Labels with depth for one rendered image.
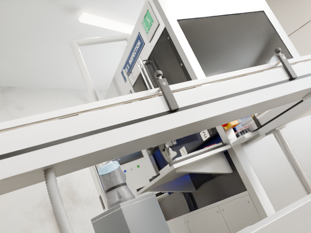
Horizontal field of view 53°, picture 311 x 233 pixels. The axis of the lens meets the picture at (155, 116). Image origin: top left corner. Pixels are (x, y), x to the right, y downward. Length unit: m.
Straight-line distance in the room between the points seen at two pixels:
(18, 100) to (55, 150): 4.45
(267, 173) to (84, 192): 3.41
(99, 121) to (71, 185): 4.15
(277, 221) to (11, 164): 0.63
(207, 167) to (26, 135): 1.34
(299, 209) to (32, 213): 3.86
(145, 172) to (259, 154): 1.08
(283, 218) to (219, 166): 1.08
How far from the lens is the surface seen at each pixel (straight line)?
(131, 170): 2.67
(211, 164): 1.90
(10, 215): 4.36
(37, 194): 4.57
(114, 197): 1.61
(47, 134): 0.69
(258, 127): 1.84
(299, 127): 2.29
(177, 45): 2.12
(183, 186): 2.34
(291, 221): 0.90
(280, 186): 2.00
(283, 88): 1.04
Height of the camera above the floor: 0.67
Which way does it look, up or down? 17 degrees up
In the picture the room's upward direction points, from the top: 24 degrees counter-clockwise
